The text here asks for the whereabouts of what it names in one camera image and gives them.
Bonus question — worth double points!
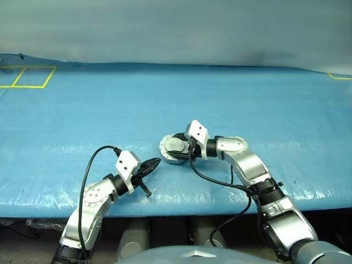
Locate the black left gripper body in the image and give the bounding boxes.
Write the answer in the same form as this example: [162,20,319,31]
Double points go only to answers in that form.
[131,164,152,198]

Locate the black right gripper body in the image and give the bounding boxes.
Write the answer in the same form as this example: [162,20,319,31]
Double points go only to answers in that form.
[188,137,205,162]

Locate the round motor housing copper windings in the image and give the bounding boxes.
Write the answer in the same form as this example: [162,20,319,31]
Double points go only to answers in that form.
[158,133,194,166]

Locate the gray rounded cylinder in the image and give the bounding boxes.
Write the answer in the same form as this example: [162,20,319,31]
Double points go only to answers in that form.
[116,219,151,261]
[191,217,228,248]

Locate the blue table cover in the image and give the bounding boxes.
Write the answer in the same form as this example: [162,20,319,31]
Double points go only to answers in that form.
[0,52,352,219]

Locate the gray robot torso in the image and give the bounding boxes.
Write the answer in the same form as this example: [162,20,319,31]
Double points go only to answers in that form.
[115,245,257,264]

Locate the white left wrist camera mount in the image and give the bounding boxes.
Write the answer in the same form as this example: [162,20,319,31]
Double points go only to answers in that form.
[114,150,142,193]

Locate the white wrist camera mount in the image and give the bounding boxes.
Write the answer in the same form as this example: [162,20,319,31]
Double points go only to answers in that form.
[184,119,211,161]
[114,150,142,193]

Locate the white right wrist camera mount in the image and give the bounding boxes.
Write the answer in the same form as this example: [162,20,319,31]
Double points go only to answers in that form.
[184,119,211,161]

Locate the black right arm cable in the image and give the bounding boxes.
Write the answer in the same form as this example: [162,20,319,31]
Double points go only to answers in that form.
[187,138,252,249]

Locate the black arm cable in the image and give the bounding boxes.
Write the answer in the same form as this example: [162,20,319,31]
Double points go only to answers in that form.
[187,138,252,249]
[77,145,122,249]

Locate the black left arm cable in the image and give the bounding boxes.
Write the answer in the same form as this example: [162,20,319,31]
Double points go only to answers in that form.
[77,145,122,249]

